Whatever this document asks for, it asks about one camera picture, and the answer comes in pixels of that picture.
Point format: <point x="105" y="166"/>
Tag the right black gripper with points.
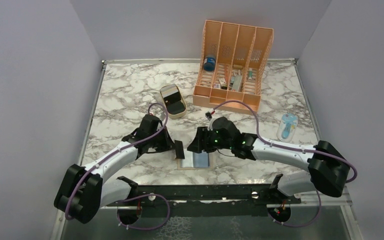
<point x="200" y="143"/>

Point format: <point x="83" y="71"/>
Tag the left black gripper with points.
<point x="168" y="144"/>

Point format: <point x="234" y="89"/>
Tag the orange plastic desk organizer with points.
<point x="235" y="46"/>

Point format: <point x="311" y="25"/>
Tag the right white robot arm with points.
<point x="321" y="165"/>

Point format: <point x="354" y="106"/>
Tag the white card stack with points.
<point x="168" y="90"/>

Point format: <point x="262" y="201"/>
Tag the small items in organizer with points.
<point x="234" y="83"/>

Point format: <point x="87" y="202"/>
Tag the black mounting base rail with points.
<point x="158" y="201"/>

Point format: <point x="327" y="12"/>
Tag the blue round jar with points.
<point x="209" y="63"/>

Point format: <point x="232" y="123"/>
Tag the blue packaged item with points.
<point x="287" y="127"/>

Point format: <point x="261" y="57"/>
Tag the beige leather card holder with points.
<point x="201" y="160"/>

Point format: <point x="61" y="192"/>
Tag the white tube in organizer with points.
<point x="250" y="74"/>

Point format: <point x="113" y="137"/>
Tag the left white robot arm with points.
<point x="102" y="175"/>

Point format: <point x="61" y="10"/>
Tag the beige tray with cards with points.
<point x="175" y="105"/>

